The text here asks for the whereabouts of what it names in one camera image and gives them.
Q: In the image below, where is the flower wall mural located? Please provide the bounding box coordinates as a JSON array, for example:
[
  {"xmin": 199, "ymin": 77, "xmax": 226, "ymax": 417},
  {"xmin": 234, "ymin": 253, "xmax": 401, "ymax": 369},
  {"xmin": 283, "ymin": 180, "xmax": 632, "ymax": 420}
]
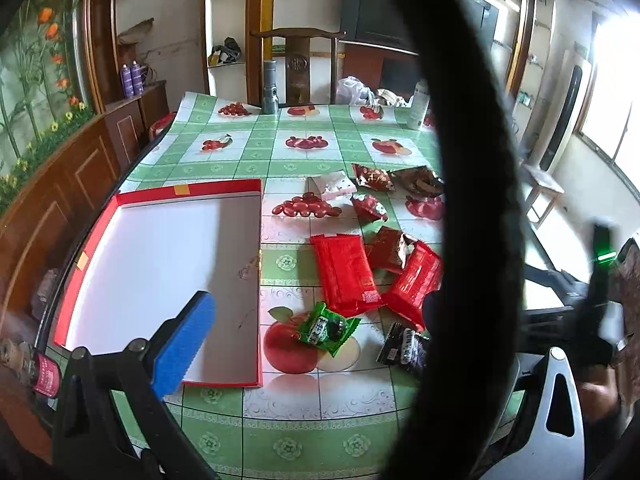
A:
[{"xmin": 0, "ymin": 0, "xmax": 98, "ymax": 216}]

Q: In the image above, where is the pink white snack packet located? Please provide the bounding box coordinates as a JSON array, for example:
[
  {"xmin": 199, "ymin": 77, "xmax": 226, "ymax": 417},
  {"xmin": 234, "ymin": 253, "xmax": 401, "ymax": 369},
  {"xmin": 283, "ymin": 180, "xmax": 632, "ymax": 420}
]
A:
[{"xmin": 308, "ymin": 170, "xmax": 359, "ymax": 204}]

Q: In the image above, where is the large red snack packet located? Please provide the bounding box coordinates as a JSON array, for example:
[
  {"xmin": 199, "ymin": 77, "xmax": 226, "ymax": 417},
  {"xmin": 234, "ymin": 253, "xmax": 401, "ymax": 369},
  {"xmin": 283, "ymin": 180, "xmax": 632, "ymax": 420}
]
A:
[
  {"xmin": 310, "ymin": 233, "xmax": 385, "ymax": 317},
  {"xmin": 381, "ymin": 240, "xmax": 445, "ymax": 332}
]

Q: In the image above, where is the green candy packet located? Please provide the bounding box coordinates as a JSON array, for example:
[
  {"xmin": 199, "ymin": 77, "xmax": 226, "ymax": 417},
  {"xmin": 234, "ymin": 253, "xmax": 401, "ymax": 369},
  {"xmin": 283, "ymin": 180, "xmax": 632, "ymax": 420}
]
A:
[{"xmin": 298, "ymin": 301, "xmax": 362, "ymax": 359}]

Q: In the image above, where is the red gift box tray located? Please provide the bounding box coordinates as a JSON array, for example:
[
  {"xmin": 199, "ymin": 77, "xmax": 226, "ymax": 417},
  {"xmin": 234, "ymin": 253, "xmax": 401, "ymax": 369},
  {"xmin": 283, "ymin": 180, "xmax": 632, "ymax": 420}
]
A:
[{"xmin": 54, "ymin": 178, "xmax": 264, "ymax": 388}]

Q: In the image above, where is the grey metal flashlight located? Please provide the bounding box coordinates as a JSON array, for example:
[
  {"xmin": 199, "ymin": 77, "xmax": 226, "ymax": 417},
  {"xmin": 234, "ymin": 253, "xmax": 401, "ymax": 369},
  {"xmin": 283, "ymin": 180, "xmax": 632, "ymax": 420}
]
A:
[{"xmin": 263, "ymin": 60, "xmax": 280, "ymax": 115}]

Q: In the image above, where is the white standing air conditioner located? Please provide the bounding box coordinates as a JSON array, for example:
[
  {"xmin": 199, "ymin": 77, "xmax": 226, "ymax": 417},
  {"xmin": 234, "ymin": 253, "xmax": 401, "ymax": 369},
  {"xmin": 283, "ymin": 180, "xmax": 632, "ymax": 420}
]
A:
[{"xmin": 530, "ymin": 47, "xmax": 596, "ymax": 171}]

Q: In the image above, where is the wooden wall unit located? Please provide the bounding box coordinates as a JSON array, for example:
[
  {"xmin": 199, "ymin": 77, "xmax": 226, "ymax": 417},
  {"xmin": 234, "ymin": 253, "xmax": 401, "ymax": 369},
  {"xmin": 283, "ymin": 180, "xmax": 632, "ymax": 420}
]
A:
[{"xmin": 202, "ymin": 0, "xmax": 556, "ymax": 111}]

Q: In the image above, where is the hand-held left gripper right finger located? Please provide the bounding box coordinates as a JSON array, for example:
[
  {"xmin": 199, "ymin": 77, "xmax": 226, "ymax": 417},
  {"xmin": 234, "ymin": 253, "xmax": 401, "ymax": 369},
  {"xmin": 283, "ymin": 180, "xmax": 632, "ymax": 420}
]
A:
[{"xmin": 422, "ymin": 290, "xmax": 588, "ymax": 480}]

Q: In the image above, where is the red plastic stool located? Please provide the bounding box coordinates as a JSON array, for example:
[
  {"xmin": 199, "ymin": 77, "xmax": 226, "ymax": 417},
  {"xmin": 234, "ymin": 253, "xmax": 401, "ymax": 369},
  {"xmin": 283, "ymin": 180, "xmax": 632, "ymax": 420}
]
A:
[{"xmin": 148, "ymin": 112, "xmax": 176, "ymax": 142}]

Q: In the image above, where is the black snack packet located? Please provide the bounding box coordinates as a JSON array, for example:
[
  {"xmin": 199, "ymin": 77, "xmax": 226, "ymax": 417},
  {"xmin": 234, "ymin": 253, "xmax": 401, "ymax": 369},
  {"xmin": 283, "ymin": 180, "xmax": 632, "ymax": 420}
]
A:
[{"xmin": 376, "ymin": 321, "xmax": 432, "ymax": 379}]

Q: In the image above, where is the small wooden stool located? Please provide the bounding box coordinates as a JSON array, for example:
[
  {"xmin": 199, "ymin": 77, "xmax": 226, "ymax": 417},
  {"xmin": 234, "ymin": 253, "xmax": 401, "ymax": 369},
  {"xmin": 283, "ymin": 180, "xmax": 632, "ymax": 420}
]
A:
[{"xmin": 520, "ymin": 162, "xmax": 566, "ymax": 226}]

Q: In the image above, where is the green checked fruit tablecloth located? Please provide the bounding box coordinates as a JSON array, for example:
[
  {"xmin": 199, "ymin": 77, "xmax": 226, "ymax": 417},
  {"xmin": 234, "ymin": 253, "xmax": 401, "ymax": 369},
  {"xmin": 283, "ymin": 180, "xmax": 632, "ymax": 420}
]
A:
[{"xmin": 112, "ymin": 91, "xmax": 563, "ymax": 480}]

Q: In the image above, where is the wooden chair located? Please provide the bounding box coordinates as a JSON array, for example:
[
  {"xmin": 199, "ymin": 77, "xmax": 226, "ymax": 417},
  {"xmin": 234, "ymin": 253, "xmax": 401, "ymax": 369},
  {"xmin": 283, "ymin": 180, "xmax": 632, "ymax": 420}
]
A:
[{"xmin": 250, "ymin": 27, "xmax": 347, "ymax": 108}]

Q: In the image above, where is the red white patterned candy packet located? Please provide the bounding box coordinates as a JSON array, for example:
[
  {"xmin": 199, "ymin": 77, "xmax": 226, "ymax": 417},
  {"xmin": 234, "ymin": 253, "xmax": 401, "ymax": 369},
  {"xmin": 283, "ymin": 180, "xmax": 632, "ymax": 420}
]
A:
[{"xmin": 352, "ymin": 163, "xmax": 397, "ymax": 193}]

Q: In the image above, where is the low wooden cabinet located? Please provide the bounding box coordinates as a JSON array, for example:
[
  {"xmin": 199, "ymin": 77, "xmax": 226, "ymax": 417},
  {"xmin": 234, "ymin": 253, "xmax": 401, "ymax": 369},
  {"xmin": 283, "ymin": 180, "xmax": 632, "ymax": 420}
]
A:
[{"xmin": 105, "ymin": 80, "xmax": 171, "ymax": 161}]

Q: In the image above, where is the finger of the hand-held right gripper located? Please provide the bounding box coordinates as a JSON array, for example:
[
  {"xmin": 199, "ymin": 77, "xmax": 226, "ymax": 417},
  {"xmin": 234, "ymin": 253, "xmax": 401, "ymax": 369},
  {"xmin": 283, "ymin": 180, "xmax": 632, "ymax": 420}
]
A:
[
  {"xmin": 524, "ymin": 265, "xmax": 593, "ymax": 293},
  {"xmin": 522, "ymin": 304, "xmax": 581, "ymax": 323}
]

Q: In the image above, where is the black cable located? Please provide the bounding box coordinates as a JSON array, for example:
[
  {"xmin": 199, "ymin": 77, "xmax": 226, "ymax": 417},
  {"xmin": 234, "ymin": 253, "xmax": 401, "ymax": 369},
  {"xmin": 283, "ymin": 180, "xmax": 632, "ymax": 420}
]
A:
[{"xmin": 377, "ymin": 0, "xmax": 526, "ymax": 480}]

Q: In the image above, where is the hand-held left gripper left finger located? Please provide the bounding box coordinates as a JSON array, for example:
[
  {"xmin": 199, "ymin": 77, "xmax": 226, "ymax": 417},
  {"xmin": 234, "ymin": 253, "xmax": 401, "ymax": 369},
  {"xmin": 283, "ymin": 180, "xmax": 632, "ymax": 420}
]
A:
[{"xmin": 52, "ymin": 290, "xmax": 221, "ymax": 480}]

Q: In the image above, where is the window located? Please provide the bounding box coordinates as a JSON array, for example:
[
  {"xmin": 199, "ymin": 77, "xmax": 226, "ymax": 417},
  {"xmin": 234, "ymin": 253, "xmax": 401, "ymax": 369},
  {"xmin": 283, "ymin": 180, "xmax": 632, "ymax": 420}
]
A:
[{"xmin": 575, "ymin": 7, "xmax": 640, "ymax": 196}]

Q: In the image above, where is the beige crumpled bag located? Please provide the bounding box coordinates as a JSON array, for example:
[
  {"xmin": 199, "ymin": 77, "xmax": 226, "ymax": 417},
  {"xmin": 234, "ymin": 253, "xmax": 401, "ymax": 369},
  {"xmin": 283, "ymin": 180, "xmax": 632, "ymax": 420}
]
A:
[{"xmin": 376, "ymin": 88, "xmax": 412, "ymax": 108}]

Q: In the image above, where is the dark bundled strap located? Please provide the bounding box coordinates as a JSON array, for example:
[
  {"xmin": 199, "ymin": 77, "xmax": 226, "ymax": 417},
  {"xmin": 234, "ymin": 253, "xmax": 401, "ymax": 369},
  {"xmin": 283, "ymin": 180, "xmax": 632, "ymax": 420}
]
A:
[{"xmin": 210, "ymin": 37, "xmax": 243, "ymax": 66}]

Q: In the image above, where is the brown paper bag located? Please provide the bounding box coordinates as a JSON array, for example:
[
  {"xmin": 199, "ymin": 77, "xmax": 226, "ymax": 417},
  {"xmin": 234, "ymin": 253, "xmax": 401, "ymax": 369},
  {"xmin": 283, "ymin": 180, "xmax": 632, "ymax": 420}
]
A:
[{"xmin": 117, "ymin": 17, "xmax": 153, "ymax": 46}]

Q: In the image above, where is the black television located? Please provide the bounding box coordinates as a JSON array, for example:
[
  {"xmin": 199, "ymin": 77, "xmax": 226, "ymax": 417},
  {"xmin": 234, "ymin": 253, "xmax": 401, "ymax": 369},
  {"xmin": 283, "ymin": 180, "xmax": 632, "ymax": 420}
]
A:
[{"xmin": 342, "ymin": 0, "xmax": 501, "ymax": 58}]

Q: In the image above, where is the white plastic bottle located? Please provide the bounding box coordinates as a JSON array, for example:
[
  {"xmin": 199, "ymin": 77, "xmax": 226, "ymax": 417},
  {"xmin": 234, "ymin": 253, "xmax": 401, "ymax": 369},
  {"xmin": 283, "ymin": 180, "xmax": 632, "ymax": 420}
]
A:
[{"xmin": 406, "ymin": 79, "xmax": 432, "ymax": 131}]

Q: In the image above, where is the small red flower packet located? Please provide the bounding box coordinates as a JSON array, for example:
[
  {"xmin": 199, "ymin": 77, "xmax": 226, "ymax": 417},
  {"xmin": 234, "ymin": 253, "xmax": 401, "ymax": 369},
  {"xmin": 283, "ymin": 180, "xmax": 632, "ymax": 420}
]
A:
[{"xmin": 350, "ymin": 193, "xmax": 390, "ymax": 224}]

